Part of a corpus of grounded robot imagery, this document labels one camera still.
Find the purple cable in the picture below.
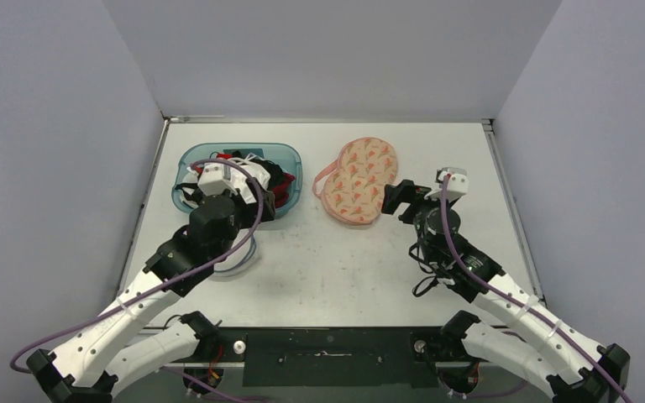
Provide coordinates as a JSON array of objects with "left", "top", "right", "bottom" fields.
[
  {"left": 439, "top": 172, "right": 635, "bottom": 403},
  {"left": 9, "top": 158, "right": 265, "bottom": 374}
]

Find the white black bra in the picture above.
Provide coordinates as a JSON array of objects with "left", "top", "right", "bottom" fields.
[{"left": 173, "top": 182, "right": 204, "bottom": 212}]

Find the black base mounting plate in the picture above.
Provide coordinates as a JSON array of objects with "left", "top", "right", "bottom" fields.
[{"left": 181, "top": 327, "right": 476, "bottom": 388}]

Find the dark red lace bra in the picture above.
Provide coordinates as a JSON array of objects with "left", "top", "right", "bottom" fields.
[{"left": 269, "top": 172, "right": 296, "bottom": 209}]

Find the teal plastic bin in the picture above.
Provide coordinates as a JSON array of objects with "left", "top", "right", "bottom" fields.
[{"left": 171, "top": 142, "right": 303, "bottom": 217}]

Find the peach floral padded bra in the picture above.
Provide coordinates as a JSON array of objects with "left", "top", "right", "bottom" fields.
[{"left": 312, "top": 137, "right": 398, "bottom": 226}]

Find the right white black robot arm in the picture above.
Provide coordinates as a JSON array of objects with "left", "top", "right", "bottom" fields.
[{"left": 381, "top": 174, "right": 631, "bottom": 402}]

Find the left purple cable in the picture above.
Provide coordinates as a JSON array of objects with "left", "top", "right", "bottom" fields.
[{"left": 9, "top": 158, "right": 265, "bottom": 374}]

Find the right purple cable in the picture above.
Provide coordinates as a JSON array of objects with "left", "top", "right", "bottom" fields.
[{"left": 439, "top": 172, "right": 635, "bottom": 403}]

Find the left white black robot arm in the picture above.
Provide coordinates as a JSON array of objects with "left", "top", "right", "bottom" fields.
[{"left": 26, "top": 181, "right": 275, "bottom": 402}]

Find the white satin bra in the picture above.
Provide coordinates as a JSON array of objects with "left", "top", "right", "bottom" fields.
[{"left": 229, "top": 157, "right": 271, "bottom": 198}]

